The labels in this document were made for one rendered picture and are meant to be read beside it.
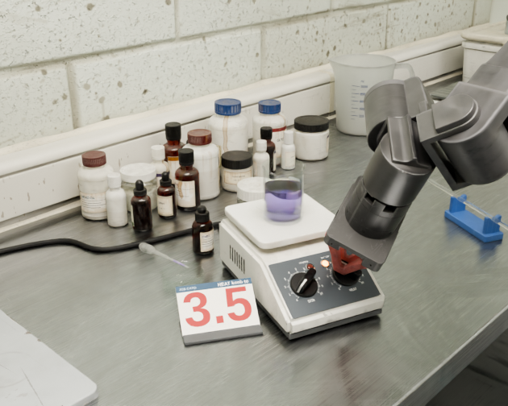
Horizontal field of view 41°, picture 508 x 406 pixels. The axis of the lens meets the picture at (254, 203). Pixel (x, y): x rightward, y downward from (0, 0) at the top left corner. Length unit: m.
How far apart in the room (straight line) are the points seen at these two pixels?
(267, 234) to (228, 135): 0.41
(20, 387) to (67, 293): 0.19
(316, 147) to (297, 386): 0.66
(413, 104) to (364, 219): 0.12
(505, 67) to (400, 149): 0.12
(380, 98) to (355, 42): 0.96
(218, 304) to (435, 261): 0.32
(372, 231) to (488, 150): 0.15
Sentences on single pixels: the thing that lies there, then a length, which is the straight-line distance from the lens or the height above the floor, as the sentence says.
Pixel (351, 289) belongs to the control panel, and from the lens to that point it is 0.80.
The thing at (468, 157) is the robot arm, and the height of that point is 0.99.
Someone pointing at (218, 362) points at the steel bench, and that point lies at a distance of 0.75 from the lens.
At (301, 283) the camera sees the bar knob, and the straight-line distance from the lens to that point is 0.76.
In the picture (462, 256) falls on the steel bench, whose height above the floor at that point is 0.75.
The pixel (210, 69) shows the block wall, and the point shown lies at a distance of 1.31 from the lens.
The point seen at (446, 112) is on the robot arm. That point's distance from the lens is 0.63.
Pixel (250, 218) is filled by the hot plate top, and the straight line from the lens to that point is 0.85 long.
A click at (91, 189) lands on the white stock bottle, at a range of 1.06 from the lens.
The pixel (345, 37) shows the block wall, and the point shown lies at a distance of 1.62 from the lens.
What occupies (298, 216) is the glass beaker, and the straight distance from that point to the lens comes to 0.83.
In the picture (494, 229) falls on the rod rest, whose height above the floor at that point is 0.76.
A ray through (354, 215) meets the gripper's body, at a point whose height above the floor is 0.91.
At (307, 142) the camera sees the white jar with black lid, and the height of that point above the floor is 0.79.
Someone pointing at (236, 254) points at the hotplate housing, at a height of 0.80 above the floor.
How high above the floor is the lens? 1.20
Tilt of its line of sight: 24 degrees down
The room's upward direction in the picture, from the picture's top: straight up
